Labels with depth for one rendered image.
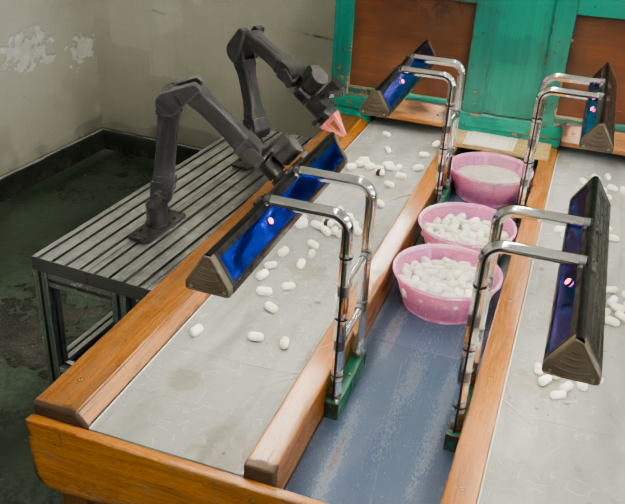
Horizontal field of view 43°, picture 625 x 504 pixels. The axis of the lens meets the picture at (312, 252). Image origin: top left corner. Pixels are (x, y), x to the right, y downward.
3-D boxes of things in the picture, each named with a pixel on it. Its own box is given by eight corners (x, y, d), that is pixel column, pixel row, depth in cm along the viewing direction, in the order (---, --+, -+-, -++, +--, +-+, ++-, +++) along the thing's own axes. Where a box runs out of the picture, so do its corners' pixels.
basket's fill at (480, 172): (446, 198, 249) (448, 182, 246) (459, 173, 268) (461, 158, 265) (517, 211, 243) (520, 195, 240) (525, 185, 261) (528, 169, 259)
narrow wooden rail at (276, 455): (242, 511, 136) (242, 464, 130) (446, 158, 287) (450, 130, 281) (271, 520, 134) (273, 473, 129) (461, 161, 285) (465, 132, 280)
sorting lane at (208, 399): (89, 437, 141) (88, 428, 140) (368, 129, 292) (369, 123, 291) (242, 484, 132) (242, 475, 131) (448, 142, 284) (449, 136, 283)
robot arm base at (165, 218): (186, 191, 228) (165, 187, 230) (147, 218, 212) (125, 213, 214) (186, 216, 232) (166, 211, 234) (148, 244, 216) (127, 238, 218)
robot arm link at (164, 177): (175, 196, 224) (184, 86, 208) (171, 206, 218) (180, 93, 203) (153, 193, 223) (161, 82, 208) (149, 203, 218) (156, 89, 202)
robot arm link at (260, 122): (272, 135, 268) (254, 37, 259) (256, 139, 263) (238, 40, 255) (260, 135, 272) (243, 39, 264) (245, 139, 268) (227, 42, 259)
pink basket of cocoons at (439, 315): (376, 317, 188) (380, 283, 183) (403, 267, 210) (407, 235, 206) (488, 343, 181) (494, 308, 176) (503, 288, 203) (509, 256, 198)
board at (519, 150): (448, 145, 268) (449, 142, 267) (456, 132, 280) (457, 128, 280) (547, 161, 259) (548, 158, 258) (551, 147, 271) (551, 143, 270)
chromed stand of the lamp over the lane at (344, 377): (248, 396, 160) (250, 197, 138) (284, 344, 176) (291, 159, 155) (337, 421, 155) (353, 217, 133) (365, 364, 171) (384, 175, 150)
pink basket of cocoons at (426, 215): (422, 275, 206) (426, 244, 202) (408, 230, 230) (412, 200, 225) (522, 278, 208) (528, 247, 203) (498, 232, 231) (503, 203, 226)
